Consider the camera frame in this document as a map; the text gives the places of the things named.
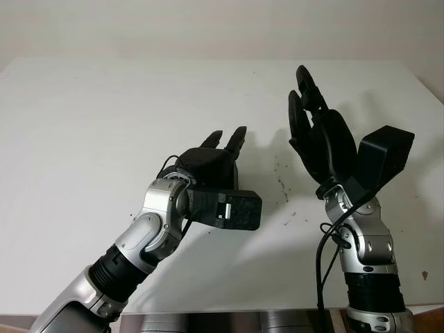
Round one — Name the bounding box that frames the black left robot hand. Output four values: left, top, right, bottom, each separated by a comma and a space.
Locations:
173, 126, 248, 191

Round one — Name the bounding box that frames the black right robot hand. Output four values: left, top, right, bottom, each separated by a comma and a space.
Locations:
287, 65, 358, 200

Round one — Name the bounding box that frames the silver robot torso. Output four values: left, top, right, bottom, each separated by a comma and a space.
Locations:
121, 310, 330, 333

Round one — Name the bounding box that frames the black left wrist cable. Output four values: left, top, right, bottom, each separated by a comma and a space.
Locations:
160, 155, 197, 240

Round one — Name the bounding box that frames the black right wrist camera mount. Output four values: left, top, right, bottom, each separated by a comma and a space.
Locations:
346, 126, 416, 200

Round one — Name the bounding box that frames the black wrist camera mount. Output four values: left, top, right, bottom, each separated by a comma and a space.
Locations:
346, 126, 416, 200
187, 189, 263, 230

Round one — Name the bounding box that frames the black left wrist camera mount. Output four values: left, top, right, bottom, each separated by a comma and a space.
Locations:
187, 189, 263, 230

